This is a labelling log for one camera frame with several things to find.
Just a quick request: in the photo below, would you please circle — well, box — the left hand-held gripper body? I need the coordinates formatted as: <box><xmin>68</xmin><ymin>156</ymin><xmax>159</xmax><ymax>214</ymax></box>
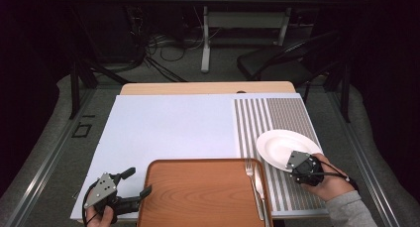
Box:
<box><xmin>83</xmin><ymin>171</ymin><xmax>143</xmax><ymax>222</ymax></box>

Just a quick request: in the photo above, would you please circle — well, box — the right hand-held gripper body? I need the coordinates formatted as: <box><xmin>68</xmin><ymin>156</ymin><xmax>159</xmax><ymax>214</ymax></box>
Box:
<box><xmin>285</xmin><ymin>150</ymin><xmax>326</xmax><ymax>187</ymax></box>

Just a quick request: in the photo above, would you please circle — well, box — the white round plate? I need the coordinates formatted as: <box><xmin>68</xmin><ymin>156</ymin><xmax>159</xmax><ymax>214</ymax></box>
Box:
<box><xmin>256</xmin><ymin>129</ymin><xmax>323</xmax><ymax>173</ymax></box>

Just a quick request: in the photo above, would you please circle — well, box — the silver fork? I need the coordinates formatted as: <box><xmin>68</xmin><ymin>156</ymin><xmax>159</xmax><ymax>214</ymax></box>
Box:
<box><xmin>245</xmin><ymin>158</ymin><xmax>266</xmax><ymax>201</ymax></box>

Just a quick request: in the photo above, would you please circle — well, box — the brown wooden tray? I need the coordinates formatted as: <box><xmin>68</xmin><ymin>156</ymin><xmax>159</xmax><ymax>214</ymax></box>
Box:
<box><xmin>137</xmin><ymin>158</ymin><xmax>274</xmax><ymax>227</ymax></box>

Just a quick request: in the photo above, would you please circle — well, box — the person's left hand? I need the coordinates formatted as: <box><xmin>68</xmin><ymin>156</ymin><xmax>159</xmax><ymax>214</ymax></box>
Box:
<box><xmin>85</xmin><ymin>204</ymin><xmax>116</xmax><ymax>227</ymax></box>

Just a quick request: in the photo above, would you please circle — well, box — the person's right hand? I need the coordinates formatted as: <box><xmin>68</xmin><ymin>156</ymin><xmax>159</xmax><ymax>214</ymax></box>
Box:
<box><xmin>300</xmin><ymin>153</ymin><xmax>357</xmax><ymax>202</ymax></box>

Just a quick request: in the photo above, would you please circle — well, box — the grey striped placemat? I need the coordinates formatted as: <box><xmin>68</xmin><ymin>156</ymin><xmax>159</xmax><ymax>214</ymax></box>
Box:
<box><xmin>233</xmin><ymin>97</ymin><xmax>328</xmax><ymax>212</ymax></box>

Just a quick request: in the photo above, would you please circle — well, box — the black metal stand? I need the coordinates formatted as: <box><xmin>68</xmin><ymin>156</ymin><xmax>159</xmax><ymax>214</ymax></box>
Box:
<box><xmin>325</xmin><ymin>55</ymin><xmax>352</xmax><ymax>124</ymax></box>
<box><xmin>67</xmin><ymin>59</ymin><xmax>133</xmax><ymax>121</ymax></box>

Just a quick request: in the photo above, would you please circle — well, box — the black folding chair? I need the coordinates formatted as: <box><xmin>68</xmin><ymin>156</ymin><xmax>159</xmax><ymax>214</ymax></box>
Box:
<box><xmin>236</xmin><ymin>30</ymin><xmax>348</xmax><ymax>89</ymax></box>

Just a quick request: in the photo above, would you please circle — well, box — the light wooden table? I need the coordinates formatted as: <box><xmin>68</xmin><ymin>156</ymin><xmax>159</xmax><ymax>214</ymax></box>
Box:
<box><xmin>119</xmin><ymin>80</ymin><xmax>296</xmax><ymax>96</ymax></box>

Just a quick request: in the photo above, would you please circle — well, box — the white-legged desk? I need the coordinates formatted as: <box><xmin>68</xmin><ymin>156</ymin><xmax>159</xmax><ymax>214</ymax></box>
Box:
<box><xmin>181</xmin><ymin>0</ymin><xmax>326</xmax><ymax>73</ymax></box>

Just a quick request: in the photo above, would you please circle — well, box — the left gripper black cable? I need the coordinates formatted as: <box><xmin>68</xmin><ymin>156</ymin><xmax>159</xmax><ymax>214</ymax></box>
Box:
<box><xmin>81</xmin><ymin>181</ymin><xmax>100</xmax><ymax>227</ymax></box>

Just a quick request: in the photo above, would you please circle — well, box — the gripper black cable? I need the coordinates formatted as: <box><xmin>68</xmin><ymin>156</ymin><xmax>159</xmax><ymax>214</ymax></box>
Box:
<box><xmin>313</xmin><ymin>156</ymin><xmax>360</xmax><ymax>191</ymax></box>
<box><xmin>81</xmin><ymin>181</ymin><xmax>100</xmax><ymax>227</ymax></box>

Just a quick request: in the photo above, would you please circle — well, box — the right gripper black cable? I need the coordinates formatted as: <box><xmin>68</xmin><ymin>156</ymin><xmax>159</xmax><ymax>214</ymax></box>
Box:
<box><xmin>313</xmin><ymin>156</ymin><xmax>360</xmax><ymax>191</ymax></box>

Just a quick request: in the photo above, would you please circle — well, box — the aluminium floor rail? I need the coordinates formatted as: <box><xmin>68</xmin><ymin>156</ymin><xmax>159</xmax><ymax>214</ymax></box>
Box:
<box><xmin>326</xmin><ymin>87</ymin><xmax>402</xmax><ymax>227</ymax></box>
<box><xmin>4</xmin><ymin>87</ymin><xmax>97</xmax><ymax>227</ymax></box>

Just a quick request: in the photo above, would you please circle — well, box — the bundle of floor cables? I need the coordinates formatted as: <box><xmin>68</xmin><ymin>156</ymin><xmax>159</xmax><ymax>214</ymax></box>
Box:
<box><xmin>125</xmin><ymin>5</ymin><xmax>206</xmax><ymax>83</ymax></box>

